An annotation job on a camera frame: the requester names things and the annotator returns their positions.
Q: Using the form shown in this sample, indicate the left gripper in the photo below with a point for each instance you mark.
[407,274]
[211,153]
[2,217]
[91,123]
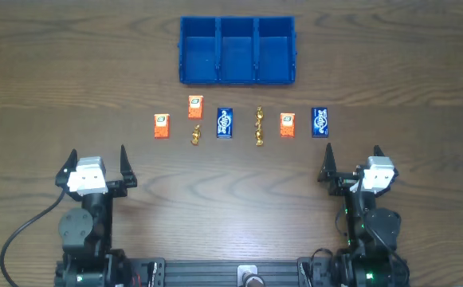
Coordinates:
[116,188]

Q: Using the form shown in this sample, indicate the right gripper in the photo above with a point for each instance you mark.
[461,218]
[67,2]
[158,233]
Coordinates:
[340,184]

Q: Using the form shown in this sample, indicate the blue candy pack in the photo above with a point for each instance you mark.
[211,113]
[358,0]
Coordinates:
[319,122]
[224,123]

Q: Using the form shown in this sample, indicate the orange candy box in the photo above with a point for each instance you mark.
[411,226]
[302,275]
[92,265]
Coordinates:
[162,126]
[287,125]
[195,107]

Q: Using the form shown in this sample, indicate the gold candy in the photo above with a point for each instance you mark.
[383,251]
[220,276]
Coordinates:
[259,115]
[195,135]
[259,137]

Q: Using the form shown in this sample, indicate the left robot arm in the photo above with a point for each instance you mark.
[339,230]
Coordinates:
[75,231]

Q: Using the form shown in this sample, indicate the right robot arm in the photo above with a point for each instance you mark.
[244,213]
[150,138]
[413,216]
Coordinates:
[382,227]

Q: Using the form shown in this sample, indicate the blue tray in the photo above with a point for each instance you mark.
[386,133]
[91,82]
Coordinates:
[237,60]

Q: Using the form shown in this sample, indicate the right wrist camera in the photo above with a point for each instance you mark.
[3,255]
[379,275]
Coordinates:
[378,173]

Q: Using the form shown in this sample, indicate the mounting rail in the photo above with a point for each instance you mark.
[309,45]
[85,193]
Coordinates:
[199,273]

